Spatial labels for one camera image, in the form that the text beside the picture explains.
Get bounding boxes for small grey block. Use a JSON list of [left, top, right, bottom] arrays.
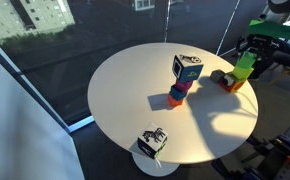
[[208, 68, 227, 84]]

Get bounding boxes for black chair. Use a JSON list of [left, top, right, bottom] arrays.
[[251, 39, 290, 82]]

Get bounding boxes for orange multicolour activity cube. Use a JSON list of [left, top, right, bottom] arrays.
[[217, 73, 248, 94]]

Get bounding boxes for black white patterned cube top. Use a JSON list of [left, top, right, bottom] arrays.
[[172, 54, 205, 83]]

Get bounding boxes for orange block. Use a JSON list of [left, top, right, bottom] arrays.
[[167, 93, 185, 108]]

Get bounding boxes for white table pedestal base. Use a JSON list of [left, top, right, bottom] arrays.
[[131, 151, 181, 178]]

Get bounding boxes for blue block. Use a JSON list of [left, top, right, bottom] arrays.
[[169, 84, 188, 101]]

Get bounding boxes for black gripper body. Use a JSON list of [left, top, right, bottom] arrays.
[[246, 33, 276, 55]]

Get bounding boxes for magenta block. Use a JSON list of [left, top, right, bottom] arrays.
[[174, 78, 194, 93]]

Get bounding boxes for light green block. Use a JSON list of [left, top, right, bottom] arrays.
[[231, 65, 255, 81]]

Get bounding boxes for zebra print soft cube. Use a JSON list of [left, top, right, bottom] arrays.
[[137, 122, 169, 160]]

